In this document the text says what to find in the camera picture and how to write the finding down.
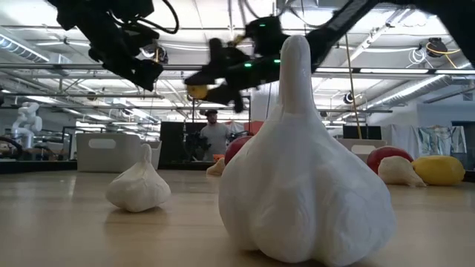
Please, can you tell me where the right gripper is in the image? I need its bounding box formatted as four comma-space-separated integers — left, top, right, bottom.
184, 16, 290, 114

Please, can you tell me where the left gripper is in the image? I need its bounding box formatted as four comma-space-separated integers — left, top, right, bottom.
88, 18, 164, 92

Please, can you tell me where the yellow lemon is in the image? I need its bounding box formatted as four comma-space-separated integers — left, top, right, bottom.
410, 154, 466, 186
186, 84, 209, 100

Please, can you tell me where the red tomato green stem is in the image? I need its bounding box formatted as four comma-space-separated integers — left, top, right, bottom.
224, 135, 254, 166
367, 145, 415, 175

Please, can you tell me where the large white garlic bulb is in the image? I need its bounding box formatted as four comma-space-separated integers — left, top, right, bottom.
217, 35, 397, 267

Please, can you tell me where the person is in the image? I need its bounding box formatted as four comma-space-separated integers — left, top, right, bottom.
199, 108, 233, 163

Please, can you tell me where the red orange panel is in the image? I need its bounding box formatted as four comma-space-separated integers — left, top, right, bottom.
243, 120, 265, 136

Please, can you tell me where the black screen panel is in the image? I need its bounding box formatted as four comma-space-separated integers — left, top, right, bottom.
159, 121, 208, 164

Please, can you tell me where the beige garlic bulb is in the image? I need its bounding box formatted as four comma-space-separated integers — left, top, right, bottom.
377, 155, 428, 188
206, 157, 226, 177

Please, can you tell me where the light grey plastic basket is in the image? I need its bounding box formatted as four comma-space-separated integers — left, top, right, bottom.
76, 132, 163, 173

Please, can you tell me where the small white garlic bulb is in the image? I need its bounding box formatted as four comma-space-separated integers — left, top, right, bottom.
105, 143, 172, 214

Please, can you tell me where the cluttered dark workbench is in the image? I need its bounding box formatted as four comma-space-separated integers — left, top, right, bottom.
0, 128, 77, 161

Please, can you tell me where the black monitor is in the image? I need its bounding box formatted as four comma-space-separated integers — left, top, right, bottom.
342, 125, 383, 141

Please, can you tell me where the white plastic basket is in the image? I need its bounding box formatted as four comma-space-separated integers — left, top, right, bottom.
335, 138, 387, 172

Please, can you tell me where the long ceiling light bar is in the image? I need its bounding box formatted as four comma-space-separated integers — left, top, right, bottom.
0, 62, 475, 76

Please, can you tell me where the translucent plastic sheet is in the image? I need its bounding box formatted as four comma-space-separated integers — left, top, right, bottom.
414, 125, 468, 156

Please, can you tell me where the black ceiling cable reel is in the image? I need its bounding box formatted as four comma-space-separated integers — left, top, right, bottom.
148, 42, 170, 65
426, 36, 448, 59

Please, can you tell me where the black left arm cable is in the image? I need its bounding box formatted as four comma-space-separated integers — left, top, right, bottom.
125, 0, 180, 35

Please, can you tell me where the yellow hanging cable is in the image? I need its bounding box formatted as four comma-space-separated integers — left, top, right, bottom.
344, 33, 361, 140

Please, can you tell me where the black metal table frame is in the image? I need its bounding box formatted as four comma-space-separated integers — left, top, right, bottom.
0, 159, 220, 174

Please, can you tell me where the silver ventilation duct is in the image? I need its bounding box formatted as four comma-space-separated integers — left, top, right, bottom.
365, 73, 461, 112

